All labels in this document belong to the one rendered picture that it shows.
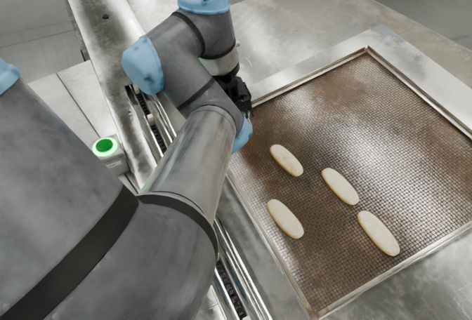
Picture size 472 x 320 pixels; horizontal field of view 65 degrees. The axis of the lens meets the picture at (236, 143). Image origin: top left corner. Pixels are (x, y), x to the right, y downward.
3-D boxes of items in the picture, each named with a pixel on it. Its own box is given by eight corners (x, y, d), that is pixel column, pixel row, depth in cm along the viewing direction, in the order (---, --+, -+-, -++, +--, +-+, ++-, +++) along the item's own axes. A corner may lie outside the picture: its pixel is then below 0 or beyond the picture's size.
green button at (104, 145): (95, 145, 89) (93, 141, 87) (112, 140, 90) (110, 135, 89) (99, 157, 86) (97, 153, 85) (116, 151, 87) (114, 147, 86)
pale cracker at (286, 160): (265, 150, 86) (265, 147, 85) (279, 142, 86) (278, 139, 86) (293, 180, 80) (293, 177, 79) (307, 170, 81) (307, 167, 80)
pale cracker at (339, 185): (317, 174, 80) (317, 171, 79) (331, 165, 81) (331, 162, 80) (348, 209, 74) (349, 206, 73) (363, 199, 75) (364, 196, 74)
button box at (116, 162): (98, 168, 97) (85, 140, 89) (128, 157, 100) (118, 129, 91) (105, 191, 93) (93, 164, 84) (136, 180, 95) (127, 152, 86)
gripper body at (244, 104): (219, 130, 74) (206, 88, 64) (208, 101, 79) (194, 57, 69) (256, 118, 74) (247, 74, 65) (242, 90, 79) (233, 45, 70)
